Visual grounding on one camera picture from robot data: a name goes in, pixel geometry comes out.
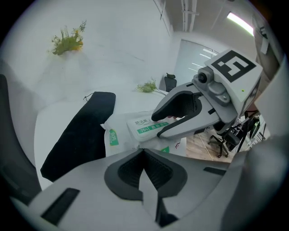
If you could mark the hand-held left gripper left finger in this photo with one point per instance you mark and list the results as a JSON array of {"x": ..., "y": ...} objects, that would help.
[{"x": 85, "y": 185}]

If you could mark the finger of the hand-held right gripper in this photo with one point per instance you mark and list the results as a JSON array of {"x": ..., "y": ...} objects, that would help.
[
  {"x": 196, "y": 125},
  {"x": 171, "y": 106}
]

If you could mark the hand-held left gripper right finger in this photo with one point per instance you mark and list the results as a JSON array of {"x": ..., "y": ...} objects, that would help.
[{"x": 194, "y": 180}]

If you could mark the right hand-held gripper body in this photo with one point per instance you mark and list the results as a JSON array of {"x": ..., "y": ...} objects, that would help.
[{"x": 234, "y": 85}]

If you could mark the white alcohol wipes pack lid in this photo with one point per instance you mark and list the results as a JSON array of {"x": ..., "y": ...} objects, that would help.
[{"x": 135, "y": 133}]

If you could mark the white wet wipe pack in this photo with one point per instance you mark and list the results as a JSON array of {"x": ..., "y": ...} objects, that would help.
[{"x": 119, "y": 126}]

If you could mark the green artificial flower sprig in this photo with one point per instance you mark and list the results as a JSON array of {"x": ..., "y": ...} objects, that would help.
[{"x": 147, "y": 87}]

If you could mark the person's olive shirt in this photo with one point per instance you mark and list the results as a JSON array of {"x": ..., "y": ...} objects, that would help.
[{"x": 271, "y": 63}]

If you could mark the frosted glass door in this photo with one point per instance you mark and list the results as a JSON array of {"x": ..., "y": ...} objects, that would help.
[{"x": 192, "y": 61}]

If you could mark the black fabric pouch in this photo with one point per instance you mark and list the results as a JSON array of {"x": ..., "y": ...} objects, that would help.
[{"x": 85, "y": 135}]

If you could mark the ceiling light panel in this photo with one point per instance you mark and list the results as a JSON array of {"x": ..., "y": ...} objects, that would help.
[{"x": 240, "y": 23}]

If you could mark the large black mesh office chair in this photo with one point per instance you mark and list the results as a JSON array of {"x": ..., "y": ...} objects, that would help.
[{"x": 13, "y": 146}]

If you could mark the white ceiling pipes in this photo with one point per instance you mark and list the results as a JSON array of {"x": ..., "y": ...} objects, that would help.
[{"x": 189, "y": 15}]

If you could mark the yellow green flower bouquet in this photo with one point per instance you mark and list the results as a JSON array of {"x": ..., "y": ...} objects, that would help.
[{"x": 67, "y": 44}]

